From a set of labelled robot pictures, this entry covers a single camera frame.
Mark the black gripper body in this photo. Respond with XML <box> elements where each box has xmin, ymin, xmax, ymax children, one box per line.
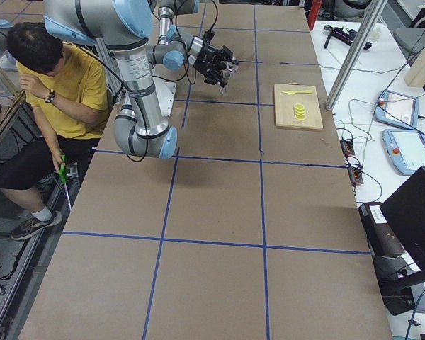
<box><xmin>194</xmin><ymin>42</ymin><xmax>221</xmax><ymax>75</ymax></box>
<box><xmin>203</xmin><ymin>69</ymin><xmax>222</xmax><ymax>85</ymax></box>

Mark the steel measuring jigger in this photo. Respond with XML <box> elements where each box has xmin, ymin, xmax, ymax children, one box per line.
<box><xmin>222</xmin><ymin>62</ymin><xmax>238</xmax><ymax>77</ymax></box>

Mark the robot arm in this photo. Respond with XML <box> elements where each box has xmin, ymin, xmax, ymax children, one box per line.
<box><xmin>44</xmin><ymin>1</ymin><xmax>236</xmax><ymax>159</ymax></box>
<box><xmin>146</xmin><ymin>1</ymin><xmax>239</xmax><ymax>86</ymax></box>

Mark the wooden cutting board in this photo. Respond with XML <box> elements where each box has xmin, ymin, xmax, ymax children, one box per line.
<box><xmin>273</xmin><ymin>84</ymin><xmax>323</xmax><ymax>130</ymax></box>

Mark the yellow plastic knife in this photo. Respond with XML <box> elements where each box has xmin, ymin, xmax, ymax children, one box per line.
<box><xmin>281</xmin><ymin>89</ymin><xmax>313</xmax><ymax>95</ymax></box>

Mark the lemon slice front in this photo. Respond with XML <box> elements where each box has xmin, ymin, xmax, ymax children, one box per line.
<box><xmin>295</xmin><ymin>114</ymin><xmax>307</xmax><ymax>121</ymax></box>

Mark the red cylinder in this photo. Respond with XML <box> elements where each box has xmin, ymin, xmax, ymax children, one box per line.
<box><xmin>307</xmin><ymin>0</ymin><xmax>322</xmax><ymax>31</ymax></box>

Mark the person in yellow shirt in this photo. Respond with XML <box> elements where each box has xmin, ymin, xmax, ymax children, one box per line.
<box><xmin>0</xmin><ymin>22</ymin><xmax>110</xmax><ymax>240</ymax></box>

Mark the blue teach pendant far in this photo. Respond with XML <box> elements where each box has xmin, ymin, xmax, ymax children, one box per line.
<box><xmin>375</xmin><ymin>90</ymin><xmax>419</xmax><ymax>129</ymax></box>

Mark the blue teach pendant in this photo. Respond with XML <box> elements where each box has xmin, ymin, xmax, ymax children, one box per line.
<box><xmin>382</xmin><ymin>129</ymin><xmax>425</xmax><ymax>176</ymax></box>
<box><xmin>375</xmin><ymin>90</ymin><xmax>419</xmax><ymax>129</ymax></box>

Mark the grey office chair left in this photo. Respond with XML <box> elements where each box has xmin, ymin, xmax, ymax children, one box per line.
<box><xmin>394</xmin><ymin>4</ymin><xmax>425</xmax><ymax>65</ymax></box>

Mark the blue teach pendant near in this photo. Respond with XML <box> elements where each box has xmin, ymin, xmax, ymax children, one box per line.
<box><xmin>382</xmin><ymin>129</ymin><xmax>425</xmax><ymax>176</ymax></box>

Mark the dark labelled box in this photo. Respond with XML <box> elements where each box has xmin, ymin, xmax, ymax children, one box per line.
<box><xmin>358</xmin><ymin>202</ymin><xmax>404</xmax><ymax>259</ymax></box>

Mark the black computer monitor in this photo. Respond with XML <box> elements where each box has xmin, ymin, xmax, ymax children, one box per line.
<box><xmin>380</xmin><ymin>166</ymin><xmax>425</xmax><ymax>295</ymax></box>

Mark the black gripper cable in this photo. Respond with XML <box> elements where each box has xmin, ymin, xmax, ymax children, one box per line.
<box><xmin>173</xmin><ymin>0</ymin><xmax>220</xmax><ymax>86</ymax></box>
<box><xmin>81</xmin><ymin>45</ymin><xmax>148</xmax><ymax>164</ymax></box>

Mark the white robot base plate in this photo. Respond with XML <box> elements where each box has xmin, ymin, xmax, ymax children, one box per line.
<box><xmin>120</xmin><ymin>76</ymin><xmax>179</xmax><ymax>118</ymax></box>

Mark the aluminium frame post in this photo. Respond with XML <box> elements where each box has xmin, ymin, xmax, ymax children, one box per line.
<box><xmin>325</xmin><ymin>0</ymin><xmax>387</xmax><ymax>111</ymax></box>

